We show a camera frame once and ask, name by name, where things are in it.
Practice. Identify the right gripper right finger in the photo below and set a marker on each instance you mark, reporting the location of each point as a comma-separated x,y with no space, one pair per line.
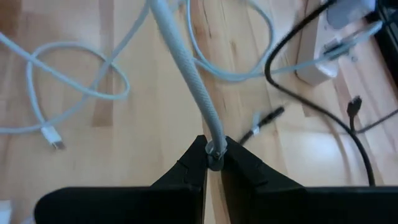
311,205

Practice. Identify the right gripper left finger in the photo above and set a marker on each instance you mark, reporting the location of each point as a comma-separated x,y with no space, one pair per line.
124,205

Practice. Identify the small white wall charger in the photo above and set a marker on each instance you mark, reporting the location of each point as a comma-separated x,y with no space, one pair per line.
351,11

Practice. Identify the white mint cube charger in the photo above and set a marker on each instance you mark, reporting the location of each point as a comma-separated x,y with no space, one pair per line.
4,213

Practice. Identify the black aluminium table frame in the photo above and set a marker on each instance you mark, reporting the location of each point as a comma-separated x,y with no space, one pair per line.
390,37

